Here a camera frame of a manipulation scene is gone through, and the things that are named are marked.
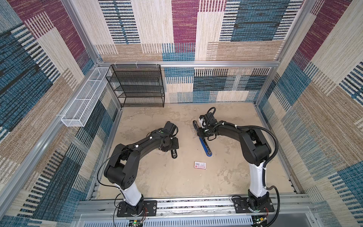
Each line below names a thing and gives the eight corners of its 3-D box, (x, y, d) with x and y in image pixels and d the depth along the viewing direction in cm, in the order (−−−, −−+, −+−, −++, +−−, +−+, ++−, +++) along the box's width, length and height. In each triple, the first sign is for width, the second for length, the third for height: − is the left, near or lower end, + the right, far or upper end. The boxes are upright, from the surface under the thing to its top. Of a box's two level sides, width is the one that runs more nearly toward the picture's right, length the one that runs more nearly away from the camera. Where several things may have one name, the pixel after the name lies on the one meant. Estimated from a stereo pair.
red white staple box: (193, 168, 89) (193, 167, 87) (194, 162, 91) (194, 161, 90) (205, 169, 88) (205, 168, 87) (205, 163, 91) (205, 162, 89)
